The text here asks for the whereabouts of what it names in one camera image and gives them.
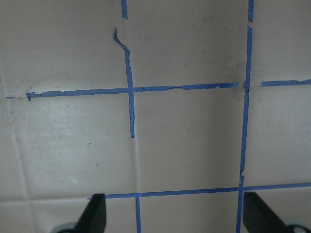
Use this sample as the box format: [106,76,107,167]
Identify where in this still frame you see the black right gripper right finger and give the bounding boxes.
[242,192,292,233]

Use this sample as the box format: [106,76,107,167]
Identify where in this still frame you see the brown paper table cover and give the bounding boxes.
[0,0,311,233]

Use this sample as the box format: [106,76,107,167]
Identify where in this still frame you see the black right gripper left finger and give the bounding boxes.
[74,194,106,233]

